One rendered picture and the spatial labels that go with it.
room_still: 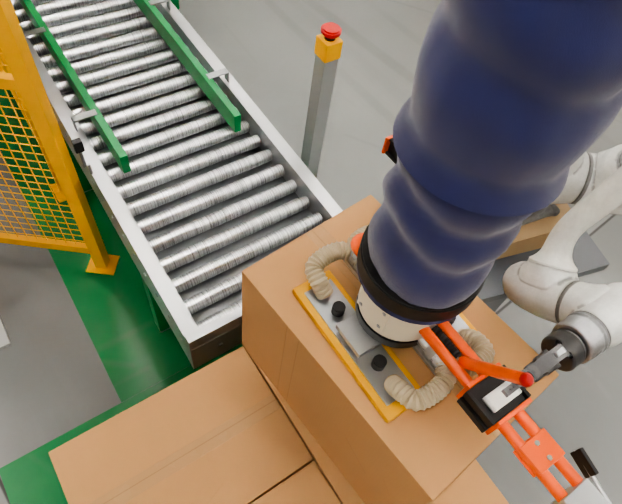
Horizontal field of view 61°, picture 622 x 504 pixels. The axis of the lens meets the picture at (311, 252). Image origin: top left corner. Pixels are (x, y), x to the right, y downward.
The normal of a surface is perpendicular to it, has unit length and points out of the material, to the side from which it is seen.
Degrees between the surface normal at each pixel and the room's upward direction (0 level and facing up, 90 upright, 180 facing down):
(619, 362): 0
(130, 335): 0
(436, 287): 74
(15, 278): 0
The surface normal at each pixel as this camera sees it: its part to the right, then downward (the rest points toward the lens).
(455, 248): -0.07, 0.58
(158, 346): 0.11, -0.54
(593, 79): 0.11, 0.88
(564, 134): 0.27, 0.65
